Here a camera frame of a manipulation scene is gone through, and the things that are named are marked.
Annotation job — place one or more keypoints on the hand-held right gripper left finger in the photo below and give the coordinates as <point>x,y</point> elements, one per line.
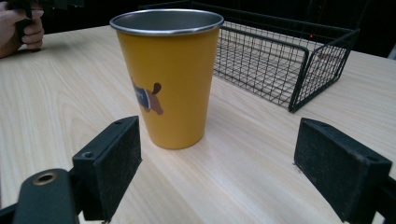
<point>107,165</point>

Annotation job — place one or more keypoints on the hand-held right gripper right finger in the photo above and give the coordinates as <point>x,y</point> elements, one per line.
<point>334,166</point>

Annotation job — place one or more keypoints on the yellow metal cup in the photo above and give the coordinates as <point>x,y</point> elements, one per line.
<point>169,81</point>

